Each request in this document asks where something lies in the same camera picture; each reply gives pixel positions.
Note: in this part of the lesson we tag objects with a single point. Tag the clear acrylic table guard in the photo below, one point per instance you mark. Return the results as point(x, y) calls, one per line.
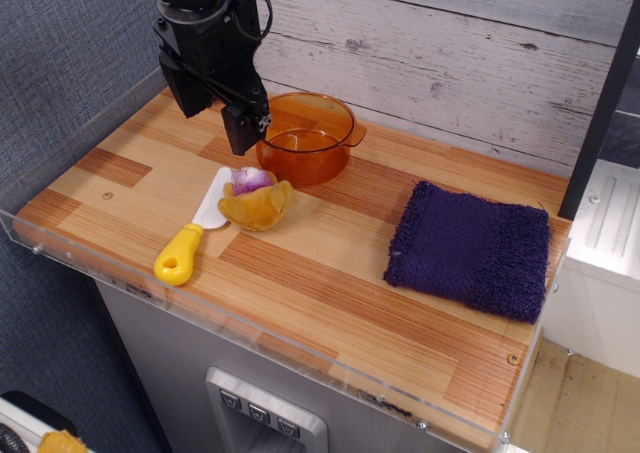
point(106, 201)

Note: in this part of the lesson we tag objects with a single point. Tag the purple folded towel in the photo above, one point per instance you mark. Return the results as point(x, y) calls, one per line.
point(491, 257)

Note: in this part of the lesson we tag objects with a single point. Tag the grey toy fridge cabinet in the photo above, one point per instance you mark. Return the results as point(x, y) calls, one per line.
point(171, 355)

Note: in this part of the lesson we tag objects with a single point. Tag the orange transparent plastic pot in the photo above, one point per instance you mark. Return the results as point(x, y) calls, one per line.
point(310, 138)

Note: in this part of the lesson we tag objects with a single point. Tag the yellow handled toy knife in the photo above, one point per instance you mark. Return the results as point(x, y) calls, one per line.
point(175, 263)

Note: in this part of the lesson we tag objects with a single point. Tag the black vertical post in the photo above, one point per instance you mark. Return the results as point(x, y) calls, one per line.
point(611, 93)

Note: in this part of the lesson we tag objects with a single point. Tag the silver dispenser panel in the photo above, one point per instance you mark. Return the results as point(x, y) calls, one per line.
point(251, 419)

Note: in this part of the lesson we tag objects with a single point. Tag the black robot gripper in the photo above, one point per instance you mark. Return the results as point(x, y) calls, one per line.
point(208, 54)

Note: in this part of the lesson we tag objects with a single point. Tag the white toy sink counter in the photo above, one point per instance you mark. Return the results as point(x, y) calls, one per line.
point(593, 309)

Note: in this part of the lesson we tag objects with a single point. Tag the plush taco toy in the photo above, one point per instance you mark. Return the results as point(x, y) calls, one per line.
point(254, 199)

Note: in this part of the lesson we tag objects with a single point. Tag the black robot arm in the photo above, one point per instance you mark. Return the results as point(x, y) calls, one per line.
point(207, 53)

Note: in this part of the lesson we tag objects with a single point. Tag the yellow plush toy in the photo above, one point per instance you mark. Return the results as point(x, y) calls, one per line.
point(61, 442)

